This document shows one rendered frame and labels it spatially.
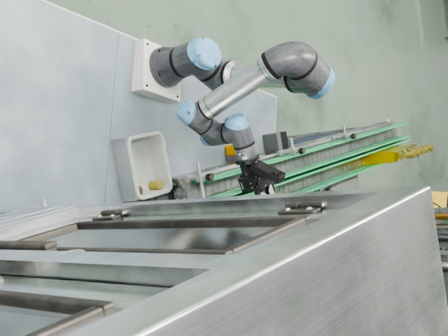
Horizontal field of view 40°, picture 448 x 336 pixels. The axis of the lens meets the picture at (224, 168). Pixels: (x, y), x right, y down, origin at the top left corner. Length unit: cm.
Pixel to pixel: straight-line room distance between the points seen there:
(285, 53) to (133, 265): 137
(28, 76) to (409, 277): 152
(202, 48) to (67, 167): 61
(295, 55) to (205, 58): 39
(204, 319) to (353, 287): 22
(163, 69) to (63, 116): 41
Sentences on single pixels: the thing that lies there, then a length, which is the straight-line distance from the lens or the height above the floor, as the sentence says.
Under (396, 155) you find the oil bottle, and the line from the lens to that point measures 326.
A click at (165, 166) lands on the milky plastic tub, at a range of 225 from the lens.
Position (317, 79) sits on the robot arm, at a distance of 198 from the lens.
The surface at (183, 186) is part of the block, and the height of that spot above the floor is 88.
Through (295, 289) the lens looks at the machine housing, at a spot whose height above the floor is 213.
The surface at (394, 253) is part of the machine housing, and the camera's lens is 73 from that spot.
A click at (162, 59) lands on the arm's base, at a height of 86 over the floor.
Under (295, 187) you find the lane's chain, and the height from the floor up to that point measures 88.
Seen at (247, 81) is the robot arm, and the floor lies 126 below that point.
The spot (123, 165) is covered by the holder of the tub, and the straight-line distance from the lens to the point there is 217.
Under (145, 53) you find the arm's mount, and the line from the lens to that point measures 230.
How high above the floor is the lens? 245
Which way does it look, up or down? 40 degrees down
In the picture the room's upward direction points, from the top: 84 degrees clockwise
